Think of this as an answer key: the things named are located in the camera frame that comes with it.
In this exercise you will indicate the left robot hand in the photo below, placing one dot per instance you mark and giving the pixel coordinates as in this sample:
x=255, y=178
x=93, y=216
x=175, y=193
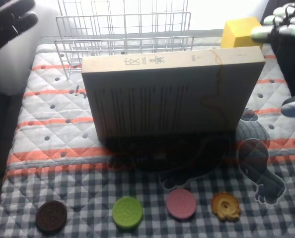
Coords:
x=6, y=27

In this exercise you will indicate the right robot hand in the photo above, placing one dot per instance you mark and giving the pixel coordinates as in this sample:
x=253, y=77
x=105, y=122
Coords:
x=290, y=31

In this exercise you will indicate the large beige cardboard box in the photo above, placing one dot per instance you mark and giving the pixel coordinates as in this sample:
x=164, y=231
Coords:
x=162, y=99

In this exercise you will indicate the yellow wooden block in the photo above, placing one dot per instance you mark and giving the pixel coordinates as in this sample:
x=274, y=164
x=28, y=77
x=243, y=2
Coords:
x=237, y=31

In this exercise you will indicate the grey quilt with bear print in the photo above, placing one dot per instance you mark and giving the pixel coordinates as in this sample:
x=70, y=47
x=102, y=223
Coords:
x=63, y=129

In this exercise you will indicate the golden butter cookie toy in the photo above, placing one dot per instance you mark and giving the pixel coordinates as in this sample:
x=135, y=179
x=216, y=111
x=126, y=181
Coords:
x=225, y=207

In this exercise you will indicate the chocolate sandwich cookie toy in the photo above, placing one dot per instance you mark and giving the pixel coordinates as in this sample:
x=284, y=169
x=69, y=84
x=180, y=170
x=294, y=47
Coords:
x=51, y=216

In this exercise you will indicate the pink sandwich cookie toy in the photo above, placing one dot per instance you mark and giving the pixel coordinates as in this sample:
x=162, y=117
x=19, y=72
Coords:
x=181, y=204

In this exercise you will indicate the green sandwich cookie toy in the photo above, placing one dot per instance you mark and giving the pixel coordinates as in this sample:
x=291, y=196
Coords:
x=127, y=212

